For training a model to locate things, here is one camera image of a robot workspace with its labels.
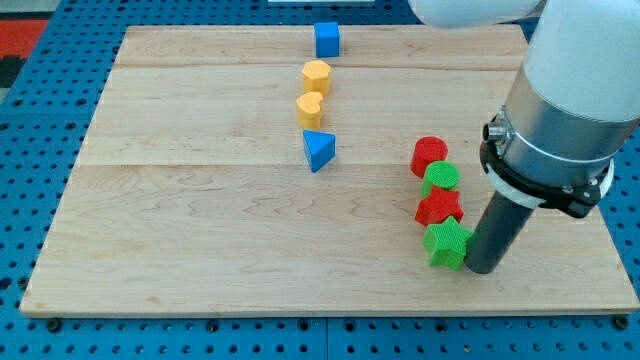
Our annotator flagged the green star block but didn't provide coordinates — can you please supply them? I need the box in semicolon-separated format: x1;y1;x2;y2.
423;216;473;270

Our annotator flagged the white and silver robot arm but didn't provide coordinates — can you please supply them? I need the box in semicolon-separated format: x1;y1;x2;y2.
409;0;639;218

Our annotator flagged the blue triangle block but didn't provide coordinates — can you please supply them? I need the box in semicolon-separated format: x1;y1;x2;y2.
302;130;336;173

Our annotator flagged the yellow heart block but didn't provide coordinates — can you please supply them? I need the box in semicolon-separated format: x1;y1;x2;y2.
296;91;324;130

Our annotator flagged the light wooden board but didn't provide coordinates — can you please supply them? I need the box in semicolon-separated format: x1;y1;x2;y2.
20;25;639;318

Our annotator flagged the yellow hexagon block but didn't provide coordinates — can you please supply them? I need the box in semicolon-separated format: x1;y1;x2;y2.
301;60;331;97

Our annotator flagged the red cylinder block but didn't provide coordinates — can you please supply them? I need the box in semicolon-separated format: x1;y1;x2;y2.
410;136;448;178

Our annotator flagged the green cylinder block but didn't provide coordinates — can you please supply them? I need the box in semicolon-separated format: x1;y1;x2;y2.
421;160;460;197

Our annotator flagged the red star block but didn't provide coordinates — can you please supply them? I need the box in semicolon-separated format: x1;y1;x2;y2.
414;186;464;226

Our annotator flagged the blue cube block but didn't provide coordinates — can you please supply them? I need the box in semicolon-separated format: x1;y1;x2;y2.
314;22;340;58

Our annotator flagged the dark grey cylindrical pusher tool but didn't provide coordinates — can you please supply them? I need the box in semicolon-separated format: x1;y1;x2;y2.
465;191;534;274

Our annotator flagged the red and black mat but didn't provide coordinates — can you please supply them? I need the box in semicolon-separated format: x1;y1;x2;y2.
1;11;52;89

